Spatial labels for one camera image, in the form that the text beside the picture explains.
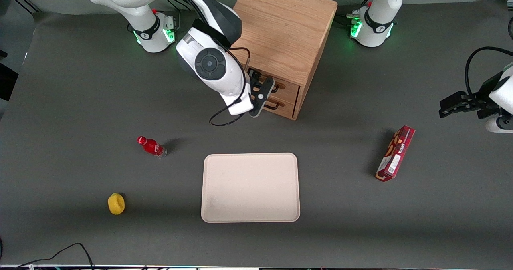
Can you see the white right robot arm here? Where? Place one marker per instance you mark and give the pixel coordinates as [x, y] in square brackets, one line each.
[208, 63]

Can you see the black equipment box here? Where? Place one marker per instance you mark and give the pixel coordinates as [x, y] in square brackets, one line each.
[7, 79]

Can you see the yellow sponge toy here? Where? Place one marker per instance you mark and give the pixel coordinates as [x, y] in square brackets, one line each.
[116, 204]

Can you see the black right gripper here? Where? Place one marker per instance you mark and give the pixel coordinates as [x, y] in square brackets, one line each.
[253, 79]

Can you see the red tartan shortbread box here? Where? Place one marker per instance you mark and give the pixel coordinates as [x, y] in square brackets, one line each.
[394, 156]

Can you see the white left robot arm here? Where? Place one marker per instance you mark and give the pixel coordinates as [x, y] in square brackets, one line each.
[376, 21]

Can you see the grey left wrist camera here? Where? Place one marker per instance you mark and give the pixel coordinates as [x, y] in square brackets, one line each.
[501, 124]

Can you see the wooden drawer cabinet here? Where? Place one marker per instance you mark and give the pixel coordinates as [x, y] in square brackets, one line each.
[280, 25]

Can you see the small red bottle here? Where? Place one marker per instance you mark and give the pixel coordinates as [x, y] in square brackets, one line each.
[152, 146]

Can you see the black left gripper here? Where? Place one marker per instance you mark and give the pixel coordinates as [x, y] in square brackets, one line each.
[477, 101]

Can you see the cream rectangular tray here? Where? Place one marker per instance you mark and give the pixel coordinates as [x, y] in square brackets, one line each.
[250, 188]

